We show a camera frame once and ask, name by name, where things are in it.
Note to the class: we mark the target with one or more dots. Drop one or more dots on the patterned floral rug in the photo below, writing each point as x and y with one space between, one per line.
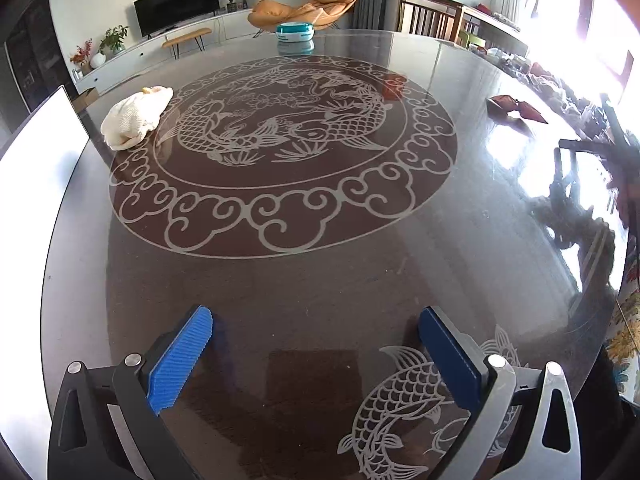
627 345

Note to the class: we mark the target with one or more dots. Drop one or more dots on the teal round container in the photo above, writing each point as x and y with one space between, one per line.
295 32

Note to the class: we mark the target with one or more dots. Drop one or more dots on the brown cardboard box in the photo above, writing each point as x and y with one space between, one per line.
86 100

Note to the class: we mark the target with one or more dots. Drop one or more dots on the white box container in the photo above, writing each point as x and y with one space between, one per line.
40 150

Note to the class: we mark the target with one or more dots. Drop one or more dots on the white television cabinet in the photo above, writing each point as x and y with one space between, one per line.
145 52

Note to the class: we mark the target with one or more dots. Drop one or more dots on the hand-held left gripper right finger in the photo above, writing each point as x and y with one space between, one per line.
450 355

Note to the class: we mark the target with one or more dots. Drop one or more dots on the black flat television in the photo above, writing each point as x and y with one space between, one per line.
175 5

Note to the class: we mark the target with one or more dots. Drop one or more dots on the red flower bouquet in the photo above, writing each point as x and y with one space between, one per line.
81 55

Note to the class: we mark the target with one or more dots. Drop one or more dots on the red crinkled packet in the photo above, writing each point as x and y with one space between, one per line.
510 106

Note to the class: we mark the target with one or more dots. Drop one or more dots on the wooden side table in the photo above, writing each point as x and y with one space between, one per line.
492 25

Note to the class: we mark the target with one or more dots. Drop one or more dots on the small green potted plant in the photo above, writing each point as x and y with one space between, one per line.
229 1

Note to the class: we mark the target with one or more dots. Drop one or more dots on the pile of assorted household clutter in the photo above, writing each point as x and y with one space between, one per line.
545 80

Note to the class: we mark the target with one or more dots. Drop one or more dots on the orange lounge chair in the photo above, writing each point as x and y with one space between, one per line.
310 5

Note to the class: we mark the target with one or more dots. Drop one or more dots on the wooden bench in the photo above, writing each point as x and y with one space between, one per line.
186 36

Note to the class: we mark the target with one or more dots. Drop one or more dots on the white round vase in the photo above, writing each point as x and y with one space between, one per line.
98 60

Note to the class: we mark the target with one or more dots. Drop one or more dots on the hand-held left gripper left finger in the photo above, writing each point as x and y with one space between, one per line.
180 355

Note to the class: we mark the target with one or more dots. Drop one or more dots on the wooden slatted chair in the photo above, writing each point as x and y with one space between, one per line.
427 17

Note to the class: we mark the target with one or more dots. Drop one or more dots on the bushy green potted plant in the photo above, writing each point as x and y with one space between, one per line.
114 40

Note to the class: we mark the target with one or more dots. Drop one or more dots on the white cloth bundle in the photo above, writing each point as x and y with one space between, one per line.
132 117

